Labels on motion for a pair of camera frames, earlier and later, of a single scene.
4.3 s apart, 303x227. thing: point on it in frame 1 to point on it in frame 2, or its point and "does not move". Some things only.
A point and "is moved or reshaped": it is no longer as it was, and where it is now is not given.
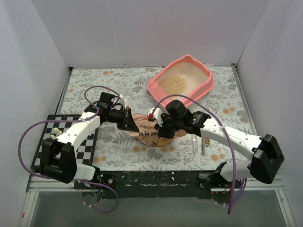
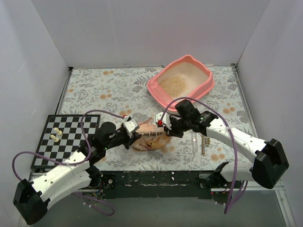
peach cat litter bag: (148, 135) is moved or reshaped
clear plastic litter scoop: (195, 146) does not move
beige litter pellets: (175, 84) does not move
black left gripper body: (126, 118) to (128, 137)
